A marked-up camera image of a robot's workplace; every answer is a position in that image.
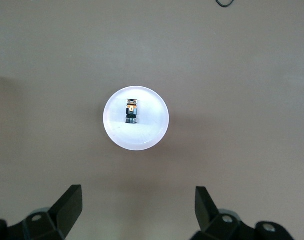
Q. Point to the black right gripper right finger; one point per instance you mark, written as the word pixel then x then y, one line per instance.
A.
pixel 206 215

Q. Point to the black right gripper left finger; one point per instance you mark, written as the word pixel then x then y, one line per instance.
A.
pixel 62 215

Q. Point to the orange and black push-button switch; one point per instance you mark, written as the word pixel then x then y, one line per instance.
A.
pixel 131 112

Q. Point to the round pink plate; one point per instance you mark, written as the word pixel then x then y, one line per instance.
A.
pixel 151 130

